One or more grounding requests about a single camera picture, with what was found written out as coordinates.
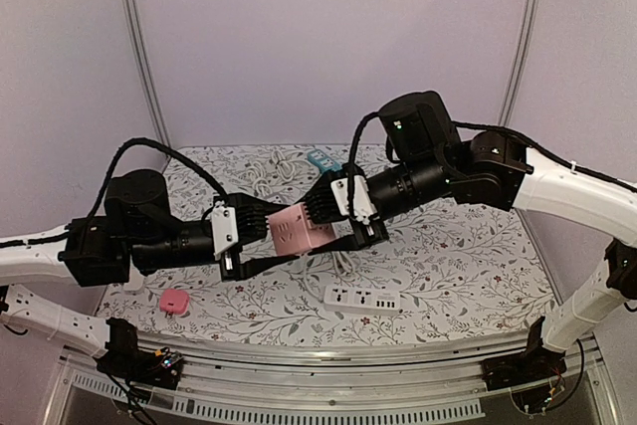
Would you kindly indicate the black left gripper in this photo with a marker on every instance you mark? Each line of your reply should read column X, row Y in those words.
column 247, row 210

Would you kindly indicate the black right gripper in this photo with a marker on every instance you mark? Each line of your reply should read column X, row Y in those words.
column 327, row 206

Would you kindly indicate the light pink cube socket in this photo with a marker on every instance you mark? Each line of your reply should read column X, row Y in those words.
column 294, row 233

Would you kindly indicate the white power strip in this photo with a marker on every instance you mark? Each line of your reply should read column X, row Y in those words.
column 362, row 301

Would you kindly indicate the pink plug adapter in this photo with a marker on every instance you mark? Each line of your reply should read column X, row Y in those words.
column 174, row 303

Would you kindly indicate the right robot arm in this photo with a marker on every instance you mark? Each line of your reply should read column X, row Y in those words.
column 498, row 167

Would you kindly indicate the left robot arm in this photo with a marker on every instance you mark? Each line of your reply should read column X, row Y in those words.
column 129, row 228

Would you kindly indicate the white plug adapter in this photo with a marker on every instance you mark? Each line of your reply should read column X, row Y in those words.
column 133, row 287

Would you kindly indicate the purple power strip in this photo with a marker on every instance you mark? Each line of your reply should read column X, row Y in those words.
column 275, row 198

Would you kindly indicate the teal power strip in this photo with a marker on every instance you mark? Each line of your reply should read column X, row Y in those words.
column 322, row 161

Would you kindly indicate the floral patterned table mat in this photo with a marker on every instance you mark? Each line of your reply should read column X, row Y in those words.
column 461, row 271

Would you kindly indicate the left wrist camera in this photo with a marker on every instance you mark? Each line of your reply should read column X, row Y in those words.
column 224, row 229

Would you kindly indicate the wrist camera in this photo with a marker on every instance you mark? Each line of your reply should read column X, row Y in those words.
column 359, row 206
column 224, row 229

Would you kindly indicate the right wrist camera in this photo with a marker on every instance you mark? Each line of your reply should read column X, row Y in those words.
column 359, row 206

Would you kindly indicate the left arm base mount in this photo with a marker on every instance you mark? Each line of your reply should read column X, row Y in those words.
column 125, row 360

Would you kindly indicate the aluminium front rail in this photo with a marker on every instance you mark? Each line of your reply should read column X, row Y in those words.
column 436, row 383

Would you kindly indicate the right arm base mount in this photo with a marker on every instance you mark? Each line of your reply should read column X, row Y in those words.
column 515, row 369

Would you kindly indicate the right aluminium frame post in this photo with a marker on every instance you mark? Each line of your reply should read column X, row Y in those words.
column 519, row 62

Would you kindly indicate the aluminium frame post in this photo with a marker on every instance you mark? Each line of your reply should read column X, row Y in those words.
column 519, row 62
column 142, row 62

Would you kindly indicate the left aluminium frame post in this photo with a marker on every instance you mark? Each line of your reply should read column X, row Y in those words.
column 142, row 62

